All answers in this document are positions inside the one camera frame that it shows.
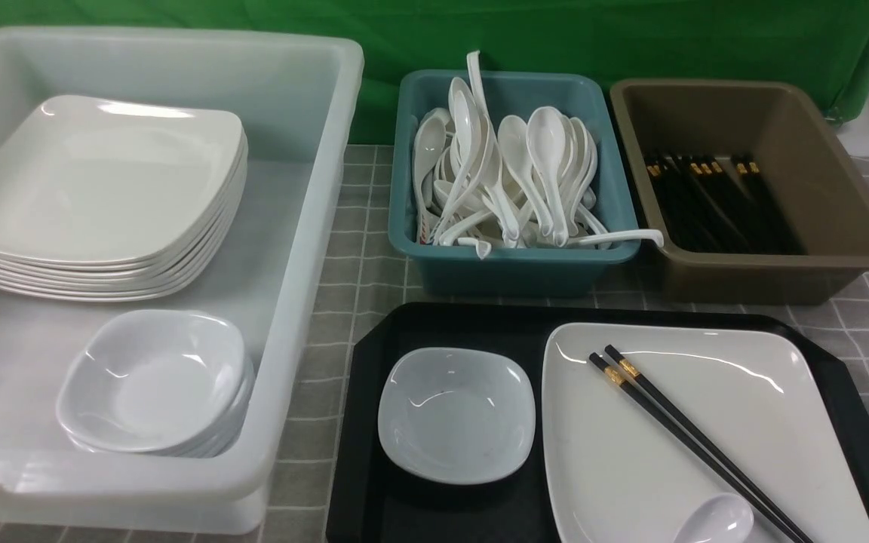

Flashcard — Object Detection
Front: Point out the bundle of black chopsticks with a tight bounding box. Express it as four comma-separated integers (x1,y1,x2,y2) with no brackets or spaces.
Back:
643,152,807,256

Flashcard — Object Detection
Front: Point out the large translucent white bin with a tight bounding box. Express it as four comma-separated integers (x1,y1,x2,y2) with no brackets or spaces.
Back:
0,26,364,534

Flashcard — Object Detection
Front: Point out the stack of white square bowls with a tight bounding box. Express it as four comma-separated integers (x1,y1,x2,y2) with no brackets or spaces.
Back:
55,309,256,459

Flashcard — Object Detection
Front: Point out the brown plastic chopstick bin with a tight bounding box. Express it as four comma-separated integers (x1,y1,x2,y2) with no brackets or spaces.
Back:
610,78,869,305

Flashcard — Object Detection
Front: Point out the black chopstick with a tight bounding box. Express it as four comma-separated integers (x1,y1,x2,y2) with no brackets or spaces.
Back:
604,345,817,543
588,352,803,543

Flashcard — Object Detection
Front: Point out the teal plastic spoon bin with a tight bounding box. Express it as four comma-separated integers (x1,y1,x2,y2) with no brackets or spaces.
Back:
388,69,640,298

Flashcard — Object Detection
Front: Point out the grey checked tablecloth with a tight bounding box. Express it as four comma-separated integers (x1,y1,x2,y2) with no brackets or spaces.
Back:
0,146,869,542

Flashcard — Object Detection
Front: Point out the large white square plate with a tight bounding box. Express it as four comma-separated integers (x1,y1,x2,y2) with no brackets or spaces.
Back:
541,323,869,542

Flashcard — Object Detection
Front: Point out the pile of white soup spoons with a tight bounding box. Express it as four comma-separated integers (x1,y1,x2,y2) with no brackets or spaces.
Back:
407,51,665,261

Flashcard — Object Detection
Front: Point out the black plastic serving tray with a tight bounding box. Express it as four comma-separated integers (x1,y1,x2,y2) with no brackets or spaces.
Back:
325,302,869,542

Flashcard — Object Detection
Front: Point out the white ceramic soup spoon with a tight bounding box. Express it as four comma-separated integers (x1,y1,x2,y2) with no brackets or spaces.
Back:
672,492,755,542

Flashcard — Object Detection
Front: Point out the green backdrop cloth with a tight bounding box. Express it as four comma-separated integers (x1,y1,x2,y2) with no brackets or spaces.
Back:
0,1,869,144

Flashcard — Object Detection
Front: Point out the stack of white square plates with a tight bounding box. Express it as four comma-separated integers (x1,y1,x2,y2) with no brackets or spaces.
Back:
0,95,249,302

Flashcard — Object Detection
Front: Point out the white square bowl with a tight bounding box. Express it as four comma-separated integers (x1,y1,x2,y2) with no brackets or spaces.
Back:
377,347,536,486

